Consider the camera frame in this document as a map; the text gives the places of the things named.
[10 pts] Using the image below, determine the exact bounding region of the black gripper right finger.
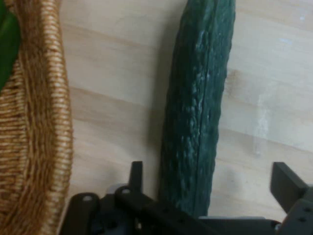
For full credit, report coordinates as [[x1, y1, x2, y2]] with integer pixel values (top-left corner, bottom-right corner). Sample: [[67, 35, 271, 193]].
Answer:
[[269, 161, 313, 235]]

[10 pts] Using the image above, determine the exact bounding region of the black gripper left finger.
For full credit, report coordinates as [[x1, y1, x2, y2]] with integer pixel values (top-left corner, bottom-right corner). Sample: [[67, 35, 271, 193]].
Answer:
[[60, 161, 203, 235]]

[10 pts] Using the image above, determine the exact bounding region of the wooden cutting board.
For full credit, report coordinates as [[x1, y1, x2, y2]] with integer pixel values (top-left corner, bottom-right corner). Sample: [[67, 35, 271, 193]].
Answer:
[[55, 0, 313, 235]]

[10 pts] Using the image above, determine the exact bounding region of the dark green cucumber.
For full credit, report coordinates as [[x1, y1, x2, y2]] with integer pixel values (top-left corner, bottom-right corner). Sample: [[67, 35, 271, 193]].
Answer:
[[157, 0, 237, 219]]

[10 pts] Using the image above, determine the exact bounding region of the woven wicker basket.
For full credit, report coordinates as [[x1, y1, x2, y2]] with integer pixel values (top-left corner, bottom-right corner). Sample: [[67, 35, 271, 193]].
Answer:
[[0, 0, 75, 235]]

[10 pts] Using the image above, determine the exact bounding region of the green bell pepper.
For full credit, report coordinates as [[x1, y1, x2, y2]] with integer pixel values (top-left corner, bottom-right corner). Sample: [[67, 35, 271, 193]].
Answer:
[[0, 0, 22, 90]]

